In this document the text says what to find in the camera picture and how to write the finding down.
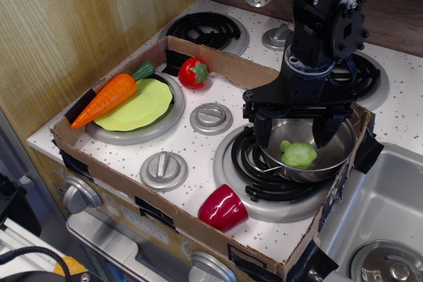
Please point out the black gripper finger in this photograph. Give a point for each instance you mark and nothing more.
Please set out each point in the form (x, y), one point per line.
(262, 130)
(325, 128)

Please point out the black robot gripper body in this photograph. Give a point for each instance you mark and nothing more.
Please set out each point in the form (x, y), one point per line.
(300, 92)

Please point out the green toy broccoli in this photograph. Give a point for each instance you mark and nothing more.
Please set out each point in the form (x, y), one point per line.
(297, 155)

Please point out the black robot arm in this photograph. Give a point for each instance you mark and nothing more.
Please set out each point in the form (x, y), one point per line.
(326, 33)

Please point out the stainless steel pot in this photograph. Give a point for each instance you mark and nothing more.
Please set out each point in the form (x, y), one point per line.
(330, 158)

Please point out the grey stove knob centre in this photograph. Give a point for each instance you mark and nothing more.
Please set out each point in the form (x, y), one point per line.
(211, 119)

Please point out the grey stove knob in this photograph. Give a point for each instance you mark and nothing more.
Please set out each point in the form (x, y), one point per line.
(275, 38)
(211, 119)
(164, 171)

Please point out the black burner front right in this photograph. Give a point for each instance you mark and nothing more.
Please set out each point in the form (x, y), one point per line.
(238, 162)

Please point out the grey stove knob back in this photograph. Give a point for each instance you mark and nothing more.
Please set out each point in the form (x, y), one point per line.
(275, 38)

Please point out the red toy strawberry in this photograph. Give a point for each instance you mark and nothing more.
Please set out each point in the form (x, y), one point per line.
(193, 73)

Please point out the red toy bell pepper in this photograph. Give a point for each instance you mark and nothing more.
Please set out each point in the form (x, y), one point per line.
(223, 209)

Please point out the grey toy sink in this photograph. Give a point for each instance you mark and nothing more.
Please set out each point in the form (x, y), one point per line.
(383, 204)

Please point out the grey stove knob front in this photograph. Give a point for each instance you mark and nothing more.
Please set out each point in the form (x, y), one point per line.
(164, 171)

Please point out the light green plate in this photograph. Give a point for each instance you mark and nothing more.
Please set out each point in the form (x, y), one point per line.
(150, 101)

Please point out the metal sink drain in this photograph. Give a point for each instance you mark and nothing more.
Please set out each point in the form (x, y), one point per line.
(385, 260)

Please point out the orange toy carrot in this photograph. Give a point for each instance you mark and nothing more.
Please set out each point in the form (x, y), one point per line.
(113, 94)

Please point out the grey oven knob right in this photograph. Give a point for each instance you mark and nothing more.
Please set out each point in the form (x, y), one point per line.
(207, 268)

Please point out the grey oven knob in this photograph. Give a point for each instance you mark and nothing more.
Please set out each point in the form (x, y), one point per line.
(79, 196)
(207, 268)

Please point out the grey oven knob left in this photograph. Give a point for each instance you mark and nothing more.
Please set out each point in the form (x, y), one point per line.
(79, 196)

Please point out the yellow tape piece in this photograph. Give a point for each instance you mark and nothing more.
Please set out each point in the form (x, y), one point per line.
(72, 264)

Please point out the grey oven door handle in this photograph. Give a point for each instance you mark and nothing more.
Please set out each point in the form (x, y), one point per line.
(116, 248)

